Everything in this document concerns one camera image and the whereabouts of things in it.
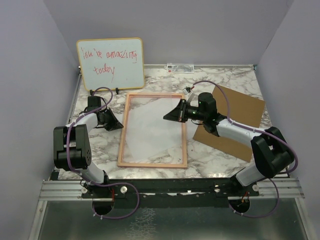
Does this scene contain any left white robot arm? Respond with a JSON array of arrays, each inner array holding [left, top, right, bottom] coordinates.
[[53, 95, 124, 198]]

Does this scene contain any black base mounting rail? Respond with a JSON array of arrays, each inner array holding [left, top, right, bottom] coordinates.
[[81, 178, 259, 209]]

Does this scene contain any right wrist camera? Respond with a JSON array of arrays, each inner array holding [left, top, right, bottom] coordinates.
[[182, 85, 196, 103]]

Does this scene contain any brown cardboard backing board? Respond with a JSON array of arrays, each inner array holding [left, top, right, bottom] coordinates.
[[193, 86, 265, 163]]

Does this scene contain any small whiteboard with red writing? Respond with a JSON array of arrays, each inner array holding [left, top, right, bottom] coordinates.
[[76, 37, 146, 91]]

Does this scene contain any white label strip at wall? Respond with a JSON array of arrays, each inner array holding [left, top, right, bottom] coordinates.
[[164, 63, 195, 74]]

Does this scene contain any clear acrylic glass sheet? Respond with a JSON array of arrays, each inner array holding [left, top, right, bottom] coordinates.
[[123, 96, 185, 163]]

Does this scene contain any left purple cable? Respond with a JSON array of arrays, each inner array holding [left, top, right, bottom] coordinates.
[[66, 86, 141, 221]]

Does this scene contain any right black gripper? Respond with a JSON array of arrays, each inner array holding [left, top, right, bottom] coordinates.
[[163, 99, 206, 123]]

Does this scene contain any aluminium front rail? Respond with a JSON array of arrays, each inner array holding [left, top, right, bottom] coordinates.
[[38, 177, 305, 202]]

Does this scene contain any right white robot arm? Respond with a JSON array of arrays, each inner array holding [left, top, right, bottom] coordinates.
[[163, 92, 295, 196]]

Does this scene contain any pink wooden photo frame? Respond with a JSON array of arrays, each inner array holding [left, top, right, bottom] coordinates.
[[117, 92, 188, 169]]

